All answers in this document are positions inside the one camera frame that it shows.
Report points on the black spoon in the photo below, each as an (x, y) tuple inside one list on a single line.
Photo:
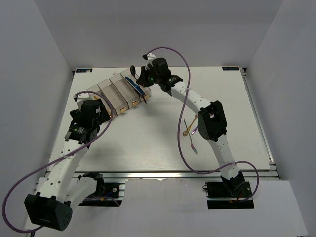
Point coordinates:
[(133, 73)]

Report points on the blue handled knife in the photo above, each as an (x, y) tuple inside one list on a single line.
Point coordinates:
[(135, 86)]

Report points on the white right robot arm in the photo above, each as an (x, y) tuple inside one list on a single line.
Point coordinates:
[(212, 123)]

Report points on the ornate gold fork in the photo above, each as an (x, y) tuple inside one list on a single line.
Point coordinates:
[(190, 126)]

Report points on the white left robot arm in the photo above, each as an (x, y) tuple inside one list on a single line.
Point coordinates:
[(53, 204)]

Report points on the iridescent rainbow fork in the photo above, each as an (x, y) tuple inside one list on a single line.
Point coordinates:
[(192, 145)]

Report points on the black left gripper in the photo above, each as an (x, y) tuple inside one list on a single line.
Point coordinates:
[(103, 115)]

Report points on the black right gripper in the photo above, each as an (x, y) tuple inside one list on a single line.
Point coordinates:
[(142, 79)]

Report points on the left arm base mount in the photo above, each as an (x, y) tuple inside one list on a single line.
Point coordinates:
[(95, 192)]

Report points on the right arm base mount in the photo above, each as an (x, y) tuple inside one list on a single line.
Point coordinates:
[(220, 198)]

